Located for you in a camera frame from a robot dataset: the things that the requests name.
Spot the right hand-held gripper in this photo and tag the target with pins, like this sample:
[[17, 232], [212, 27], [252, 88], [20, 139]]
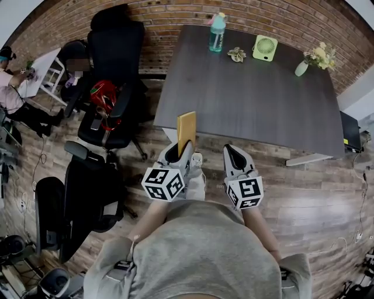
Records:
[[247, 191]]

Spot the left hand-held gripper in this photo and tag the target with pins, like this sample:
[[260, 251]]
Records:
[[163, 182]]

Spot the person's left forearm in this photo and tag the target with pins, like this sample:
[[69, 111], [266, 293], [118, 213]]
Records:
[[150, 217]]

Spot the person's right forearm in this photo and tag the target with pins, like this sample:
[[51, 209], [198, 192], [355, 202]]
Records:
[[260, 230]]

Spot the person's white shoe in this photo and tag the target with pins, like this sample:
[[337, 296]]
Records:
[[196, 163]]

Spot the person's grey trouser leg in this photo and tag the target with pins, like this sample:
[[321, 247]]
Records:
[[195, 187]]

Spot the dark wooden table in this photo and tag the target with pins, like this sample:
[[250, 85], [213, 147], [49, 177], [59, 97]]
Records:
[[251, 99]]

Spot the grey smartphone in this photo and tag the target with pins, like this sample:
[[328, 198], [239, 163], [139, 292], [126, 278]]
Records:
[[95, 123]]

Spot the red helmet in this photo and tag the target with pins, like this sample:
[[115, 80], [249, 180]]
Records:
[[103, 93]]

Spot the person's grey shirt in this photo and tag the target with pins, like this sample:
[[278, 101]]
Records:
[[201, 254]]

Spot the small potted succulent plant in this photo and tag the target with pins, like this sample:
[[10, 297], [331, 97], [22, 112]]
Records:
[[237, 55]]

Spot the green desk fan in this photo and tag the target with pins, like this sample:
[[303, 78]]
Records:
[[264, 48]]

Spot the black high-back office chair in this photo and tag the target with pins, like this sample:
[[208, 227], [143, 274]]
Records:
[[115, 52]]

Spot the teal water bottle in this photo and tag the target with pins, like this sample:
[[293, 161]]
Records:
[[217, 35]]

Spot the white vase with yellow flowers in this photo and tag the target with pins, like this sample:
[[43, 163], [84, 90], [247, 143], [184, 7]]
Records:
[[317, 57]]

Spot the white desk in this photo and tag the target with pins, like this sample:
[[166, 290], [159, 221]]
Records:
[[39, 73]]

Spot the grey round device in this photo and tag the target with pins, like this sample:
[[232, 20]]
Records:
[[57, 281]]

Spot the black round device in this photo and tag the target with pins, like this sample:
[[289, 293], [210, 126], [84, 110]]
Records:
[[13, 245]]

